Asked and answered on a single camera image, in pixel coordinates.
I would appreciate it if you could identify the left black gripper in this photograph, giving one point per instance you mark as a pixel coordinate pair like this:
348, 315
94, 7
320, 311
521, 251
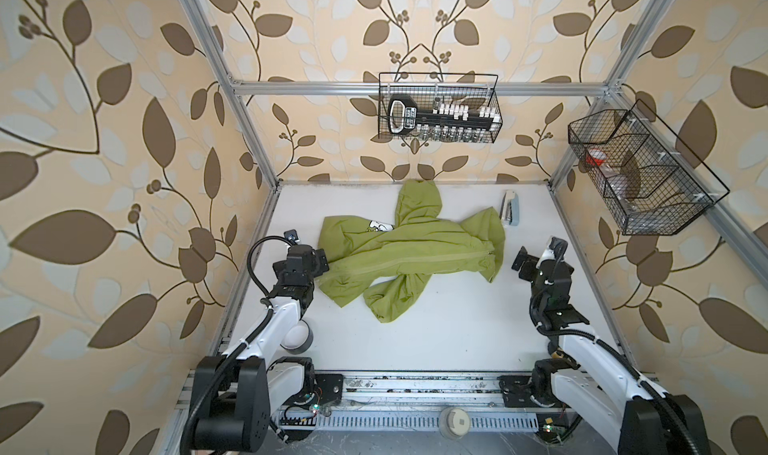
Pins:
317, 262

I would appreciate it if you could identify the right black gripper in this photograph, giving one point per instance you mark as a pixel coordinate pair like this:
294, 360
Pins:
529, 266

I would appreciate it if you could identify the green jacket with cartoon print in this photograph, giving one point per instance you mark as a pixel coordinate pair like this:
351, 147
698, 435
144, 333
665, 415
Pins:
390, 267

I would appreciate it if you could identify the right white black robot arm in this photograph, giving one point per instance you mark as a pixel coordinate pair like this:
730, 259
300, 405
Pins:
632, 413

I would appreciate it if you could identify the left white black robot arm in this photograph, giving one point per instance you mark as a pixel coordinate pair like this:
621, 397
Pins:
238, 425

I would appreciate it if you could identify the grey tape roll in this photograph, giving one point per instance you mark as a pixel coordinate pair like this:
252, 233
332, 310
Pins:
298, 339

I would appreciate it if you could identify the grey stapler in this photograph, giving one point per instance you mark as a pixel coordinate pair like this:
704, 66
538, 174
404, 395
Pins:
510, 210

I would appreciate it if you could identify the red capped bottle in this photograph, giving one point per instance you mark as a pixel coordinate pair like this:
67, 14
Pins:
595, 157

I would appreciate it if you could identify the round white puck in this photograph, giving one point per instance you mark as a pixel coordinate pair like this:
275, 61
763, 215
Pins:
454, 423

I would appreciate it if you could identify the black rack of vials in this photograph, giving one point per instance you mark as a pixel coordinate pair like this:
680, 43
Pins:
441, 121

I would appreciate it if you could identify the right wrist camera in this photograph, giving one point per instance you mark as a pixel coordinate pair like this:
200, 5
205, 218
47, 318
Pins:
555, 250

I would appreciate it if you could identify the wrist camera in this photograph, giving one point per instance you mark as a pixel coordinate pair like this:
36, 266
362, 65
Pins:
555, 250
292, 236

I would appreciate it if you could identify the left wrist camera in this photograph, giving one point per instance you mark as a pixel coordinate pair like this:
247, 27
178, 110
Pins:
292, 236

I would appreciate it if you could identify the black wire basket right wall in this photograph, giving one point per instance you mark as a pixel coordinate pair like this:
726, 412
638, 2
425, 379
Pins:
656, 180

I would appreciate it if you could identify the black wire basket wall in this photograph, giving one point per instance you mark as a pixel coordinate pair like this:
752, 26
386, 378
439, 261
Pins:
656, 180
470, 88

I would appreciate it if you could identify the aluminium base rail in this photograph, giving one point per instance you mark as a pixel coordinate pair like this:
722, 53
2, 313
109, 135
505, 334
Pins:
420, 389

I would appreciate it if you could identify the black wire basket back wall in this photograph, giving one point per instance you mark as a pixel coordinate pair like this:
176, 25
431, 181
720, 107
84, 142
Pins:
470, 88

